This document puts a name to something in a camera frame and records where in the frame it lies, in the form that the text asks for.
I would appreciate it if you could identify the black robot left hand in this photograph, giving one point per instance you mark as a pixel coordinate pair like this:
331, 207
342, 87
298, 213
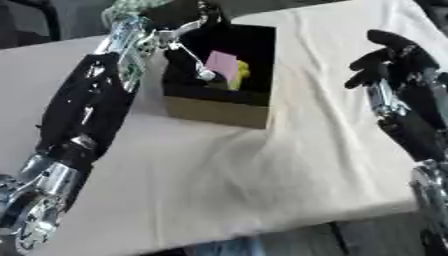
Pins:
181, 13

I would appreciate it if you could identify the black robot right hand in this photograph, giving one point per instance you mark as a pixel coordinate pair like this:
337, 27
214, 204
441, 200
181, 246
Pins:
402, 55

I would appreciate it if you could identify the pink block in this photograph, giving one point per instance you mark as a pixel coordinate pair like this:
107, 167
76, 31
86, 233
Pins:
223, 63

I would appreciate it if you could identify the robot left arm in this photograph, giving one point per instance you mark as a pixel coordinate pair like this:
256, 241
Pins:
87, 106

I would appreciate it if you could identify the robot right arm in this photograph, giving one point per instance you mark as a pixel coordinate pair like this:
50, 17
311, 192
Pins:
421, 128

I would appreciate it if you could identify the cardboard box with black inside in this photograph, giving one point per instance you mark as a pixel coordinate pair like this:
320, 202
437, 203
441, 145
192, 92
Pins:
219, 111

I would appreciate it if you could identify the yellow toy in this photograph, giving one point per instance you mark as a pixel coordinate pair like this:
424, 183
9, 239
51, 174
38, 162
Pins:
240, 75

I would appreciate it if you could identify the black chair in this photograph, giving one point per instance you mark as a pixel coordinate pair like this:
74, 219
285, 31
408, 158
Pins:
41, 16

